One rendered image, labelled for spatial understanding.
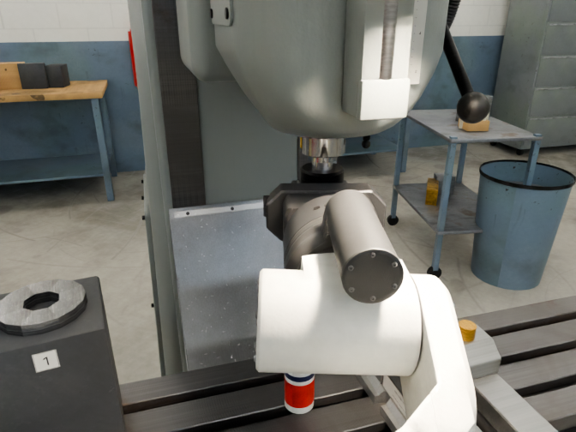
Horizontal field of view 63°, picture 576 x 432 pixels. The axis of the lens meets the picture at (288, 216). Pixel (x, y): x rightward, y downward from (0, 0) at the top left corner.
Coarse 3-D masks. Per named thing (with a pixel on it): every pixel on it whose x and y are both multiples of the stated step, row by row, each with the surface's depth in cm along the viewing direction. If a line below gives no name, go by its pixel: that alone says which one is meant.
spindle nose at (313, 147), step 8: (304, 144) 48; (312, 144) 47; (320, 144) 47; (328, 144) 47; (336, 144) 47; (344, 144) 48; (304, 152) 48; (312, 152) 47; (320, 152) 47; (328, 152) 47; (336, 152) 48; (344, 152) 49
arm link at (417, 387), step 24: (432, 288) 29; (432, 312) 28; (432, 336) 26; (456, 336) 27; (432, 360) 26; (456, 360) 26; (408, 384) 30; (432, 384) 26; (456, 384) 25; (408, 408) 30; (432, 408) 24; (456, 408) 24
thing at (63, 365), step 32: (32, 288) 53; (64, 288) 53; (96, 288) 56; (0, 320) 48; (32, 320) 48; (64, 320) 49; (96, 320) 50; (0, 352) 45; (32, 352) 46; (64, 352) 48; (96, 352) 49; (0, 384) 46; (32, 384) 48; (64, 384) 49; (96, 384) 51; (0, 416) 47; (32, 416) 49; (64, 416) 50; (96, 416) 52
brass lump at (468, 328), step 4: (464, 320) 60; (460, 324) 59; (464, 324) 59; (468, 324) 59; (472, 324) 59; (460, 328) 58; (464, 328) 58; (468, 328) 58; (472, 328) 58; (476, 328) 58; (460, 332) 58; (464, 332) 58; (468, 332) 58; (472, 332) 58; (464, 336) 58; (468, 336) 58; (472, 336) 58; (464, 340) 58; (468, 340) 58; (472, 340) 59
